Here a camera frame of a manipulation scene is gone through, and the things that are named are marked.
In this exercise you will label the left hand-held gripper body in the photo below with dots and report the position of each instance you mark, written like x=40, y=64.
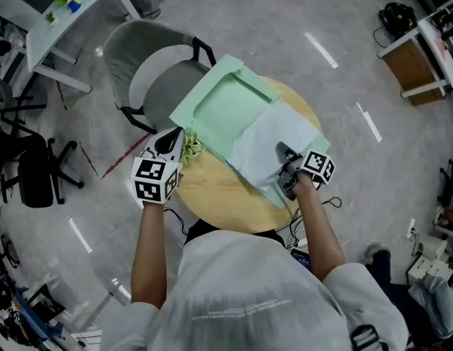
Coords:
x=150, y=181

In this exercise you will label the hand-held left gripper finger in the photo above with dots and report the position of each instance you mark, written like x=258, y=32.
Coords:
x=167, y=141

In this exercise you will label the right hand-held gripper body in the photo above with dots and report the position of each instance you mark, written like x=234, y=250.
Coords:
x=317, y=165

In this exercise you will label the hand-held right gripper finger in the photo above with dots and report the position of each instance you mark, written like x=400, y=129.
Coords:
x=284, y=149

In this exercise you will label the white sheet of paper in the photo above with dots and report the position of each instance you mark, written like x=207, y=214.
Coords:
x=270, y=141

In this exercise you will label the person's left forearm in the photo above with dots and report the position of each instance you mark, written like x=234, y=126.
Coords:
x=149, y=254

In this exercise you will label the person's right forearm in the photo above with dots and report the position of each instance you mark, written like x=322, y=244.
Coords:
x=317, y=229

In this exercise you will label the small potted plant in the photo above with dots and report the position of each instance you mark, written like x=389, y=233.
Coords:
x=191, y=147

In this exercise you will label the person's black trousers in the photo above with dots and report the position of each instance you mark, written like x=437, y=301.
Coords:
x=206, y=228

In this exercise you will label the grey padded chair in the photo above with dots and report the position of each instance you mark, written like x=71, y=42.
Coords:
x=138, y=60

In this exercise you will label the dark blue tablet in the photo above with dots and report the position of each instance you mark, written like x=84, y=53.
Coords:
x=303, y=260

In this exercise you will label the white power strip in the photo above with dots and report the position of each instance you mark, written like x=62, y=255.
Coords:
x=411, y=228

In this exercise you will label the black office chair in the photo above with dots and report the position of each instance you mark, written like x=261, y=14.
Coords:
x=36, y=174

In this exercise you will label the brown wooden cabinet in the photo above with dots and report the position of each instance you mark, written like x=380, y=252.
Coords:
x=412, y=68

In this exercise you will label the white boxes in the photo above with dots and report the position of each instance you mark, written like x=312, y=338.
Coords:
x=431, y=258

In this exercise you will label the person's white shirt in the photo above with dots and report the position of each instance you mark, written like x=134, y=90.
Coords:
x=248, y=298

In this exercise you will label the white desk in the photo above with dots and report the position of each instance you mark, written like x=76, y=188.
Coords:
x=70, y=20

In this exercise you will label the black and yellow backpack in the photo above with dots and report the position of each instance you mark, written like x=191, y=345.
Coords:
x=397, y=18

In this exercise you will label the tiny green plant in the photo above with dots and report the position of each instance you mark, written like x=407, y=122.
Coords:
x=50, y=17

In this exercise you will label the white shelf unit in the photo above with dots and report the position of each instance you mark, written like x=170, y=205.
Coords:
x=431, y=31

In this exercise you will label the blue frame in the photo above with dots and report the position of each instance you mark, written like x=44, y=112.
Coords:
x=32, y=316

